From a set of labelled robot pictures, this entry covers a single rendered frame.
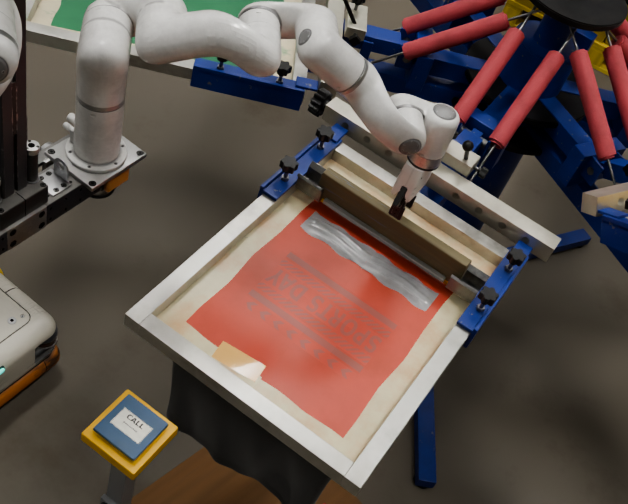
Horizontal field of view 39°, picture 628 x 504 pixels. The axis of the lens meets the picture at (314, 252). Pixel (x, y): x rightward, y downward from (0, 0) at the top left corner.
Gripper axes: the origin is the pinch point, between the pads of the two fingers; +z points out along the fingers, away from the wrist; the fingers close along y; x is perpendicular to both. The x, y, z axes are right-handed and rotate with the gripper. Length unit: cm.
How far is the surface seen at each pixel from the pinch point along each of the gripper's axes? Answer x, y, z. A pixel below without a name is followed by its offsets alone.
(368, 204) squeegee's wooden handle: -7.0, 1.7, 4.1
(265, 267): -16.8, 26.9, 13.9
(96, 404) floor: -54, 34, 109
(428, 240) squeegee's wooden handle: 9.4, 1.3, 3.6
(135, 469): -6, 83, 14
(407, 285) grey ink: 10.8, 7.6, 13.4
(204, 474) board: -14, 32, 107
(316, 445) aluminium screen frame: 17, 58, 10
